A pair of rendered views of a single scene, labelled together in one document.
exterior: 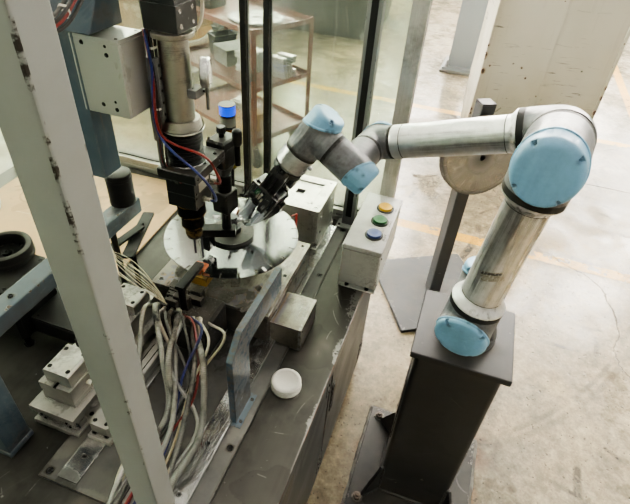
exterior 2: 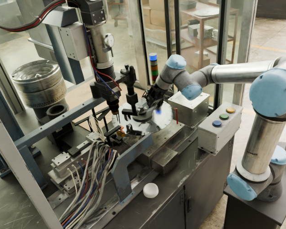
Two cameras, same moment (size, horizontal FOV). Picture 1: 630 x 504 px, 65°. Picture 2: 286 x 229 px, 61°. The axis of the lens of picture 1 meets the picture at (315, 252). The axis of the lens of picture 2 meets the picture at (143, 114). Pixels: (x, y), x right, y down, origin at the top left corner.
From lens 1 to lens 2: 37 cm
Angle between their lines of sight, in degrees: 26
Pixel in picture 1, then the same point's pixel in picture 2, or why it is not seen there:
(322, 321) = (181, 164)
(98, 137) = (72, 68)
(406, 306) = not seen: hidden behind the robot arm
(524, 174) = (256, 95)
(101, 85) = (68, 47)
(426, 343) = not seen: hidden behind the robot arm
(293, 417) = (147, 207)
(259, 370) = (140, 181)
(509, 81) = not seen: outside the picture
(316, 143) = (170, 73)
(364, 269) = (209, 141)
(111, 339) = not seen: outside the picture
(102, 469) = (63, 206)
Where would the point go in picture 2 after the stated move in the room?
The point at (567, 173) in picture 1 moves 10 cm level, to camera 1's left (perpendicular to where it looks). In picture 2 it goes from (279, 97) to (237, 91)
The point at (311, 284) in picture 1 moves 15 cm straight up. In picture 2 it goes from (183, 145) to (183, 123)
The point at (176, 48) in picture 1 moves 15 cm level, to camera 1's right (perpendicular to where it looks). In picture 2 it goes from (95, 30) to (130, 32)
